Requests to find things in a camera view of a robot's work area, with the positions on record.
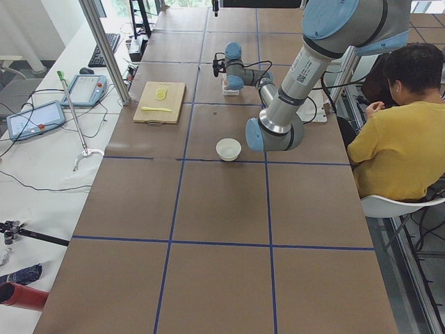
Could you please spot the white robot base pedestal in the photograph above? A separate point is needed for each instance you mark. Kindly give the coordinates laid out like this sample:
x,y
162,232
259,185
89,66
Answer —
x,y
313,108

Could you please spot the clear plastic egg carton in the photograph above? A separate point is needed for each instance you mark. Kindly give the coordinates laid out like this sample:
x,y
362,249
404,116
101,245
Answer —
x,y
226,90

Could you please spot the red cylinder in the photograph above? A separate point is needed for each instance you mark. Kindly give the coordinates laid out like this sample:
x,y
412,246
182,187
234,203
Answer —
x,y
21,296

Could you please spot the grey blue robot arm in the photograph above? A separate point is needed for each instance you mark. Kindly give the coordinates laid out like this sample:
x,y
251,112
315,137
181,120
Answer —
x,y
328,29

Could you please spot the white ceramic bowl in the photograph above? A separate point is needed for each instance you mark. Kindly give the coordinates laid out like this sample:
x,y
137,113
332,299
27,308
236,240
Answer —
x,y
228,149

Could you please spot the silver reacher grabber tool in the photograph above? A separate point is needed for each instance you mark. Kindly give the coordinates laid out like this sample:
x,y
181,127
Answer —
x,y
86,151

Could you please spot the blue patterned cloth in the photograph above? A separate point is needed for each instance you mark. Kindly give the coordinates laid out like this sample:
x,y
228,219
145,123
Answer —
x,y
24,276

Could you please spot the black computer mouse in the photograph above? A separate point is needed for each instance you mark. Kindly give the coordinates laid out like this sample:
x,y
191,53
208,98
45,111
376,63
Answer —
x,y
86,70

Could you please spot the far teach pendant tablet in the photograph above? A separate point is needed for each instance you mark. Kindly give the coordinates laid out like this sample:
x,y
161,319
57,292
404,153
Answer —
x,y
87,89

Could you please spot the yellow plastic knife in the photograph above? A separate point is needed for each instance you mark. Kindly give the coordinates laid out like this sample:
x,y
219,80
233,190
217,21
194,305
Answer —
x,y
156,109

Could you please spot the near teach pendant tablet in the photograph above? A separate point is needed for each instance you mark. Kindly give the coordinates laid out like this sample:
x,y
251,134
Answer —
x,y
35,121

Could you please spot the bamboo cutting board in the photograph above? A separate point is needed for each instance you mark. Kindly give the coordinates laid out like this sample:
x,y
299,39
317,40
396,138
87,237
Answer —
x,y
174,99

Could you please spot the black box on table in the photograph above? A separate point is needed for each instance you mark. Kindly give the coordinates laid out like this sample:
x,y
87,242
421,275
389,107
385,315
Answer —
x,y
137,48

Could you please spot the aluminium frame post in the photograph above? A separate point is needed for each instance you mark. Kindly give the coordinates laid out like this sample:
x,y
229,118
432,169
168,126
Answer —
x,y
93,19

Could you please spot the crumpled white paper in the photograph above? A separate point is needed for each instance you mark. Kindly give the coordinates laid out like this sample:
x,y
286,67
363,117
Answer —
x,y
5,255

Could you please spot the white chair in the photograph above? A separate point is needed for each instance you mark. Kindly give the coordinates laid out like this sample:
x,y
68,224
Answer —
x,y
380,207

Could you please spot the person in yellow shirt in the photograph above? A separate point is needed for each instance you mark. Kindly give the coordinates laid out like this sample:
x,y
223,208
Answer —
x,y
399,151

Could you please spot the black tripod rod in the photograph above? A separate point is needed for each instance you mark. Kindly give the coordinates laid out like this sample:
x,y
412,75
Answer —
x,y
12,229

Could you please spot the teach pendant tablet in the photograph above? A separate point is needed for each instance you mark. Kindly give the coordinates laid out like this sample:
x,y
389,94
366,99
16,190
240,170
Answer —
x,y
87,89
35,121

